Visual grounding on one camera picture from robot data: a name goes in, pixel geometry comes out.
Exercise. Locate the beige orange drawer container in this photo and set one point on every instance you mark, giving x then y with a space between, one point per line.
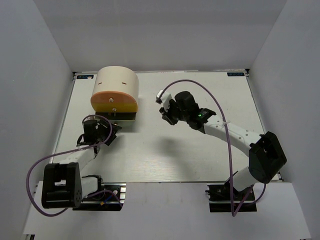
116 93

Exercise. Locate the blue left corner label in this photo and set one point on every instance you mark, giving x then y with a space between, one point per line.
85 76

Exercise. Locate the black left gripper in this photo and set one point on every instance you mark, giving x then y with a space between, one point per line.
115 128

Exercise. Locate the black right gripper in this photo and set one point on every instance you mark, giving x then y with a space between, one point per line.
166 113

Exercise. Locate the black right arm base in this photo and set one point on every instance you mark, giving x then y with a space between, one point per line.
220 201

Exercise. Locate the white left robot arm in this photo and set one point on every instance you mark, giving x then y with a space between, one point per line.
63 184

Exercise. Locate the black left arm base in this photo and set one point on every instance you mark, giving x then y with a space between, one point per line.
109 197

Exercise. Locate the blue right corner label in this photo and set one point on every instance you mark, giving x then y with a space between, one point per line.
235 74

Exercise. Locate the blue corner label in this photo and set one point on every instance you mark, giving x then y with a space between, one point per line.
235 74
85 76

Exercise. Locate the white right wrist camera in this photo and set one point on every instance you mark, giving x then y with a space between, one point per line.
163 98

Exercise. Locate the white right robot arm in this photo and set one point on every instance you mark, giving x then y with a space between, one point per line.
264 151

